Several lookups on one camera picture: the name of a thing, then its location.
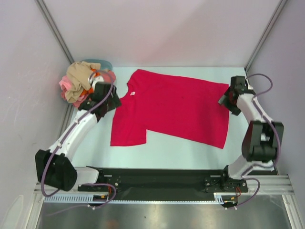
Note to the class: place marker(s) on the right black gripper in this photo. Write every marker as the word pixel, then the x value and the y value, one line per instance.
pixel 235 110

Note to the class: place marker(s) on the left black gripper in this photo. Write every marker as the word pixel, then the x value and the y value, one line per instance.
pixel 115 101

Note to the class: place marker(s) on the magenta red t-shirt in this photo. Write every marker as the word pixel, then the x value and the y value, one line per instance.
pixel 179 106

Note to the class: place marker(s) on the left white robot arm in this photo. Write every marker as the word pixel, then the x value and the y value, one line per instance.
pixel 54 165

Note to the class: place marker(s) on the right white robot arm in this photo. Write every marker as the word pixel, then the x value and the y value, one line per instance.
pixel 261 146

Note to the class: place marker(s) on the salmon pink t-shirt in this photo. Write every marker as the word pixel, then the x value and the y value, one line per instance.
pixel 108 76

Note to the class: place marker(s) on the orange t-shirt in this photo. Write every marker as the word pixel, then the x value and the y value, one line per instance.
pixel 87 92

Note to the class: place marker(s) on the blue plastic laundry basket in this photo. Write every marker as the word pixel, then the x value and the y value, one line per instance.
pixel 104 64

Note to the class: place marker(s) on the beige t-shirt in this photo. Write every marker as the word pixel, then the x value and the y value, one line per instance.
pixel 78 73

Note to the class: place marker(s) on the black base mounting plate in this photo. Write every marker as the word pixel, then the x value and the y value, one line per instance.
pixel 163 184

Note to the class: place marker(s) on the right corner aluminium post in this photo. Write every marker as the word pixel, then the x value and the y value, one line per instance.
pixel 267 31

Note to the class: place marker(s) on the corner aluminium post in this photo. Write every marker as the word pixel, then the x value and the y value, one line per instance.
pixel 54 29
pixel 267 31

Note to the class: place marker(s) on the left corner aluminium post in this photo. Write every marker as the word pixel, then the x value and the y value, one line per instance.
pixel 54 29

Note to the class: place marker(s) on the aluminium extrusion rail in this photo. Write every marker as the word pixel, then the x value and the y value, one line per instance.
pixel 269 185

